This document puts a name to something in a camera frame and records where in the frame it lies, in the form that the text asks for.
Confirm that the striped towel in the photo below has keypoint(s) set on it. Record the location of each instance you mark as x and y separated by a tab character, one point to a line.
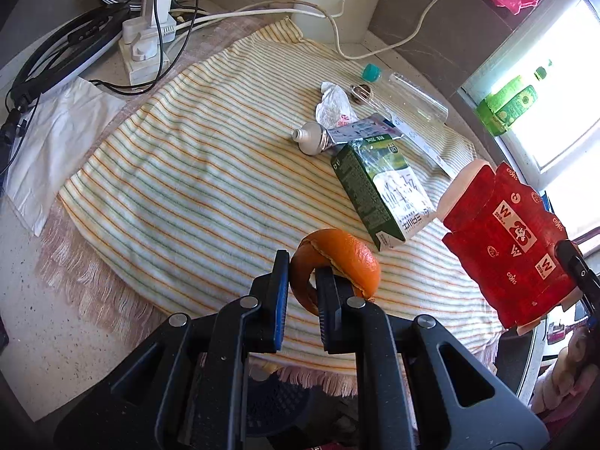
187	187

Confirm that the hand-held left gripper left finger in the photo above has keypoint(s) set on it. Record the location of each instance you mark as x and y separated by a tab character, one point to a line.
281	304

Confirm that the white wrapper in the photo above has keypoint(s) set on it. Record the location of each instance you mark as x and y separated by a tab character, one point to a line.
333	103

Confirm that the dark plastic basket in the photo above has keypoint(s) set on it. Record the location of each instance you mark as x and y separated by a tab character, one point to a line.
281	403

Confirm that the white paper sheet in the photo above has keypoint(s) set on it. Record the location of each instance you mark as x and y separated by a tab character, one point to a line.
56	150

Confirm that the orange peel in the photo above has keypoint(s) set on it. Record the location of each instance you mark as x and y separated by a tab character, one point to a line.
349	258

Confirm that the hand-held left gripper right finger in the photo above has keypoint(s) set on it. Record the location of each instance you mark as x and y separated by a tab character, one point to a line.
324	311

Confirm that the clear plastic bottle teal cap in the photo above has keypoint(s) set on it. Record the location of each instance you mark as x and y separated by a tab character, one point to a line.
412	96

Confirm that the green milk carton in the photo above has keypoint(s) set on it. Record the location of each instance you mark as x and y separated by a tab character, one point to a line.
370	197

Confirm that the pink fringed cloth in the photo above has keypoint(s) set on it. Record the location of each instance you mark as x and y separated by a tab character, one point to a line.
93	286

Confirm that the red cardboard package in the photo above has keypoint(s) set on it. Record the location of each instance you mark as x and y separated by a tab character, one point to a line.
511	253

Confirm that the white power strip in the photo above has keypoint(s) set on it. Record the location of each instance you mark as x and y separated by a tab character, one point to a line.
145	68

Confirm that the squeezed toothpaste tube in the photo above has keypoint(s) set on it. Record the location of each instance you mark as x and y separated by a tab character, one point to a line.
311	137

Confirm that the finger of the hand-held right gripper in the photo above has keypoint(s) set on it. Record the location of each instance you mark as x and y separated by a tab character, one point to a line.
575	269

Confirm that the small brown round object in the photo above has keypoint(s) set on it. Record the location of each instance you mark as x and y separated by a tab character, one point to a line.
362	93

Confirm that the green plastic bottle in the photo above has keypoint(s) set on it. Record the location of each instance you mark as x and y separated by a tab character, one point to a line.
506	103

